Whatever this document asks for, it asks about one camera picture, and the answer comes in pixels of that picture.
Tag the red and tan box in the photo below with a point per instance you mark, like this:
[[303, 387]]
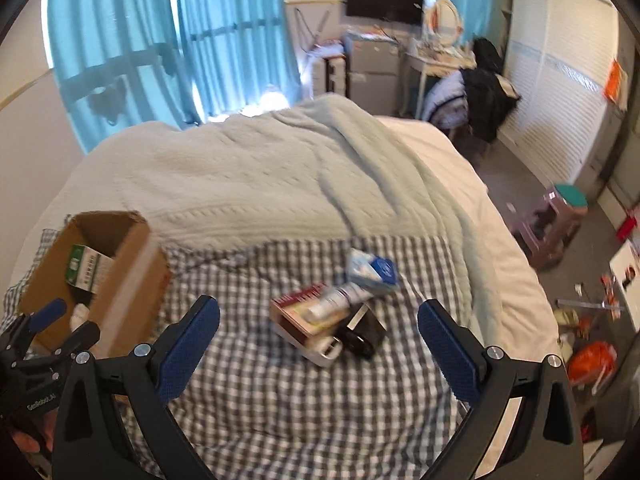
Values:
[[295, 312]]

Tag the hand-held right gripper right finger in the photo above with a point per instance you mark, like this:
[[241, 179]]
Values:
[[445, 355]]

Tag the small black box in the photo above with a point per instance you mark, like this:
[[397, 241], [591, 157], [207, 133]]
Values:
[[367, 329]]

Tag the grey checked bed sheet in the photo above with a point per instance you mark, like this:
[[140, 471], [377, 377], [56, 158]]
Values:
[[280, 400]]

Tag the orange plastic bag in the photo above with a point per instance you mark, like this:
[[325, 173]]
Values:
[[592, 362]]

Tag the white cream tube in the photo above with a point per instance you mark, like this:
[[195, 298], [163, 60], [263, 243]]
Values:
[[335, 300]]

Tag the pile of dark clothes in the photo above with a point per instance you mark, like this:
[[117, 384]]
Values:
[[485, 95]]

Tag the orange paper tag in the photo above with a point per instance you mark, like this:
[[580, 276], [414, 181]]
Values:
[[616, 82]]

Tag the grey small fridge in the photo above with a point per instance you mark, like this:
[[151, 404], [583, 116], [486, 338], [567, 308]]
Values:
[[372, 67]]

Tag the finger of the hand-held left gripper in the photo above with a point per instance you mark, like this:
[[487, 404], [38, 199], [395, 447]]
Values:
[[82, 334], [50, 311]]

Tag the round vanity mirror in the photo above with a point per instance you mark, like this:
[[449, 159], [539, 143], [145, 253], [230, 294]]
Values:
[[445, 22]]

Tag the light green knitted blanket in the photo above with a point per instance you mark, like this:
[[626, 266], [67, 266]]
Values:
[[270, 175]]

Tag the person's left hand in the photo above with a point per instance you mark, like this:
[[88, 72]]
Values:
[[32, 442]]

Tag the white case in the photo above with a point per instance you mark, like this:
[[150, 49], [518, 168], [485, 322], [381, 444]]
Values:
[[325, 350]]

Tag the white slatted wardrobe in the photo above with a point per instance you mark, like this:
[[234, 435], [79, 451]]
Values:
[[560, 95]]

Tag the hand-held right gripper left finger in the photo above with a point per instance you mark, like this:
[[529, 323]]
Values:
[[190, 345]]

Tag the purple stool teal seat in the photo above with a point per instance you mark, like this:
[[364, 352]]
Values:
[[555, 225]]

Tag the blue and white packet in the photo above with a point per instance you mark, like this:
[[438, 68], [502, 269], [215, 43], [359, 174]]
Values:
[[372, 270]]

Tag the white dressing table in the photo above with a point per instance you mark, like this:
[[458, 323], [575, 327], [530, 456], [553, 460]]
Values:
[[435, 62]]

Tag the brown cardboard box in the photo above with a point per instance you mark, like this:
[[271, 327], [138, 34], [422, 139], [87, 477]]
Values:
[[135, 280]]

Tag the green and white box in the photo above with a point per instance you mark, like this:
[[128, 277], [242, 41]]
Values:
[[87, 267]]

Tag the white flat board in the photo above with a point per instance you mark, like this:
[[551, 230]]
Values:
[[625, 272]]

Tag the black television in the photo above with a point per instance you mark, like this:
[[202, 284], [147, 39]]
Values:
[[385, 0]]

